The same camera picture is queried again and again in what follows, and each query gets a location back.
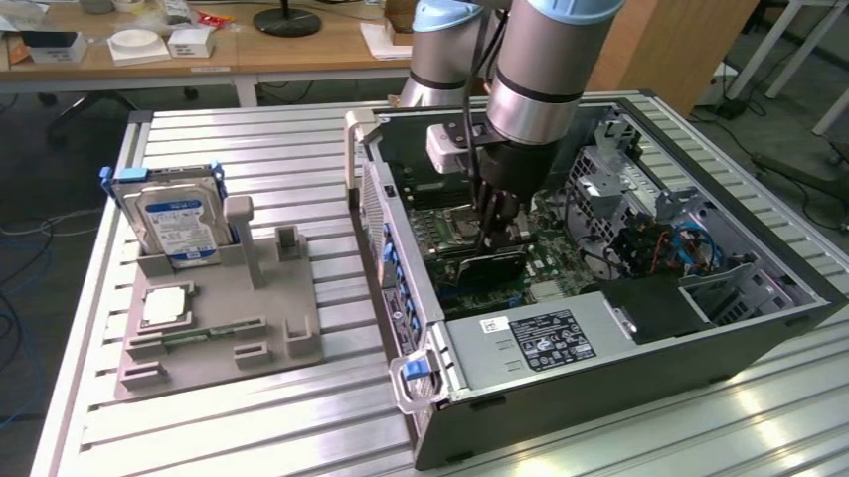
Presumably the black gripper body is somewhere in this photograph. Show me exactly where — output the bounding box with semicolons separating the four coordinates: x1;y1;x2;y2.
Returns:
476;141;558;205

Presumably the graphics card with black fan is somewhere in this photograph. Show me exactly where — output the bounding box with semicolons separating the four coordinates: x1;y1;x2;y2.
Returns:
444;237;534;300

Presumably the CPU socket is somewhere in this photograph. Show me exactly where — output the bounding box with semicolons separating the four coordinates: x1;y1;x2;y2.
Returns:
441;206;484;244

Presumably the RAM stick with white label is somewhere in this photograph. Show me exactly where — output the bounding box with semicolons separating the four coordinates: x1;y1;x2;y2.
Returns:
433;245;480;272

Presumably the green motherboard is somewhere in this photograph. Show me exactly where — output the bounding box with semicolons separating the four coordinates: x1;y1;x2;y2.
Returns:
387;163;598;319

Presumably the metal disk bay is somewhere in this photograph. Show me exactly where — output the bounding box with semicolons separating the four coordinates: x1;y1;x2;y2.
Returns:
562;112;671;239

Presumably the grey power supply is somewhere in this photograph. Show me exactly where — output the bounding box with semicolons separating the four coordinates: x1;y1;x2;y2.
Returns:
441;292;642;394

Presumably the white paper stack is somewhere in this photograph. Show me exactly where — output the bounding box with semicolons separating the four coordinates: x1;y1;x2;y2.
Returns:
360;22;416;61

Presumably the wooden cabinet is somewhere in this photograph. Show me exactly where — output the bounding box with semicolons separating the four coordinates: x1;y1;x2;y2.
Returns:
575;0;760;120

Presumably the cardboard box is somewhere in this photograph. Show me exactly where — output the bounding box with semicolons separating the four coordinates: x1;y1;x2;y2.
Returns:
383;0;423;34

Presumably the grey disk bay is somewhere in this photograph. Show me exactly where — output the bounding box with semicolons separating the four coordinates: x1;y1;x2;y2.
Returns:
676;261;797;329

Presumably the open black PC case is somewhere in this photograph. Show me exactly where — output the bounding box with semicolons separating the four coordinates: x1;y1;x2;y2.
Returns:
343;96;849;471

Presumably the wooden desk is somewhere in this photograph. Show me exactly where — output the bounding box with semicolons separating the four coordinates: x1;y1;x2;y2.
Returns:
0;0;598;95

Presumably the black round lamp base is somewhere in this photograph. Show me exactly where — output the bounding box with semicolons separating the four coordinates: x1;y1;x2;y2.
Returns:
253;0;323;39

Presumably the hard disk in blue caddy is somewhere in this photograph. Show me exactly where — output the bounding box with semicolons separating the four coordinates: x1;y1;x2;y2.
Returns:
97;161;231;272

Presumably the green RAM stick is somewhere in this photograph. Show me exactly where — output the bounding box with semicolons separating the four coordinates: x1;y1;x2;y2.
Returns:
161;320;257;347

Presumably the grey parts rack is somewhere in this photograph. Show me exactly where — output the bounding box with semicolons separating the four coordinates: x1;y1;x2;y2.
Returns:
112;195;325;401

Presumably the silver CPU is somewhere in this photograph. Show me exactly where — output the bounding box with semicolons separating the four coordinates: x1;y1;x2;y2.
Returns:
141;287;186;327

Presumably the small white labelled box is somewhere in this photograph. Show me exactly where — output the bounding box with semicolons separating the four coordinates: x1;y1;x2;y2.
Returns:
164;27;217;59

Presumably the white square holder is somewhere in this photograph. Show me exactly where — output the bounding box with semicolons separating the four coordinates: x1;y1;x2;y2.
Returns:
105;28;172;67

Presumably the black chair base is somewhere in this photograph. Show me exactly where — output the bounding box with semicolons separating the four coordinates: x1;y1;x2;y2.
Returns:
38;87;200;148

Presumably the white box with black top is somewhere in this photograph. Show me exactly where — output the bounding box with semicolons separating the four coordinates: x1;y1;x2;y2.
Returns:
18;30;89;65

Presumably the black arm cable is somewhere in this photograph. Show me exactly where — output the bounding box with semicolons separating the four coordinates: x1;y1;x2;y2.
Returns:
461;12;512;200

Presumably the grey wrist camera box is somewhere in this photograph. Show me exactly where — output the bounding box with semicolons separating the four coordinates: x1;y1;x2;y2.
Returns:
425;123;484;175

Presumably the red wire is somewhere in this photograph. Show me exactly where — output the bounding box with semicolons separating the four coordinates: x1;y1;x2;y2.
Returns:
646;226;666;274

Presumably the blue wire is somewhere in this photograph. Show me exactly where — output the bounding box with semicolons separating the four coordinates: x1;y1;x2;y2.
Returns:
667;223;726;275

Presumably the white table frame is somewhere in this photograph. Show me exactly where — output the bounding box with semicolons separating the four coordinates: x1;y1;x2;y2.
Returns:
726;0;849;135

